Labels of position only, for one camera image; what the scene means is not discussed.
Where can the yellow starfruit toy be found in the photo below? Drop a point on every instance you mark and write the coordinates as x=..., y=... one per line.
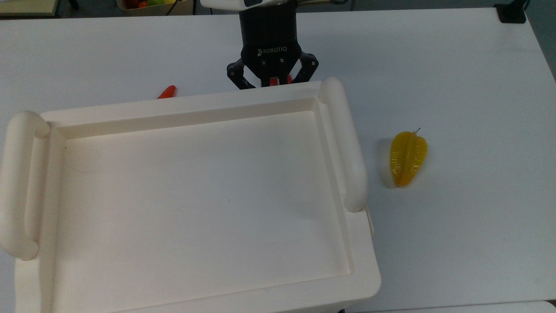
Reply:
x=407, y=158

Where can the black table clamp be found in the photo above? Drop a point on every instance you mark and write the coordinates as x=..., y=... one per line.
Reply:
x=511, y=12

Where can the light wooden side table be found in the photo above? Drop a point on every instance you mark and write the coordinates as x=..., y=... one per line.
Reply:
x=26, y=6

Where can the orange red chili toy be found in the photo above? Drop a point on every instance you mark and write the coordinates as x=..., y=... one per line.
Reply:
x=167, y=91

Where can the box of toy fruit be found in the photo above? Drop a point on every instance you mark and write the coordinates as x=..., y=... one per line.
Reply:
x=143, y=5

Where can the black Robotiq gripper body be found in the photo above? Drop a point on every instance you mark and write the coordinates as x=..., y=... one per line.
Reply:
x=269, y=43

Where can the red wax apple toy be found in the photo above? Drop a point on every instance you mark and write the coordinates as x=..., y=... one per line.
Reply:
x=274, y=81

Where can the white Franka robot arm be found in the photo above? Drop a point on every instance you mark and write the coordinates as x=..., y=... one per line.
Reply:
x=234, y=3

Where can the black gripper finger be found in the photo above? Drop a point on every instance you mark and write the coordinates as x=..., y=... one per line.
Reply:
x=309, y=65
x=236, y=73

